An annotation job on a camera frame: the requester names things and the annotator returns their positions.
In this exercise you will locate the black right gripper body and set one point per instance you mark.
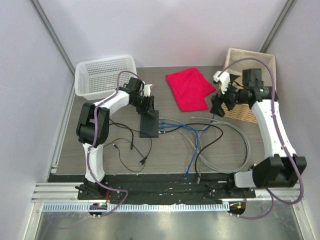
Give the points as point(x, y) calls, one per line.
point(231, 97)

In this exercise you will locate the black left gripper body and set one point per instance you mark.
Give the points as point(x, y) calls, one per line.
point(143, 104)

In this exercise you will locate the black network switch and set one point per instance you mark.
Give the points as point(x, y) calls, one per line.
point(149, 126)

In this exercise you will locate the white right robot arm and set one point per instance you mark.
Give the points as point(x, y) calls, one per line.
point(280, 158)

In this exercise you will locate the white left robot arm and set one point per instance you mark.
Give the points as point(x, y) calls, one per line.
point(93, 129)

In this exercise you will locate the wicker basket with liner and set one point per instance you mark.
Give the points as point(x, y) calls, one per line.
point(252, 72)

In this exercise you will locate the red folded cloth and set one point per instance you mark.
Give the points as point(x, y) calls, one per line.
point(190, 88)

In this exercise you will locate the white perforated plastic basket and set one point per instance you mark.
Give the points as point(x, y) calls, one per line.
point(97, 79)

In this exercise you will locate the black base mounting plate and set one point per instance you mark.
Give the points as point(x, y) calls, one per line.
point(163, 189)

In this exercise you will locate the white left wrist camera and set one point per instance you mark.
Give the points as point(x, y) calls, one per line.
point(147, 90)

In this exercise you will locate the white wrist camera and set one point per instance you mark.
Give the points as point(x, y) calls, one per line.
point(222, 78)
point(147, 90)

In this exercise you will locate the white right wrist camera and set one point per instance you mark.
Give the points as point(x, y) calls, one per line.
point(222, 78)

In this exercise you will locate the aluminium front rail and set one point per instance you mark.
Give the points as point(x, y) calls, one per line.
point(62, 197)

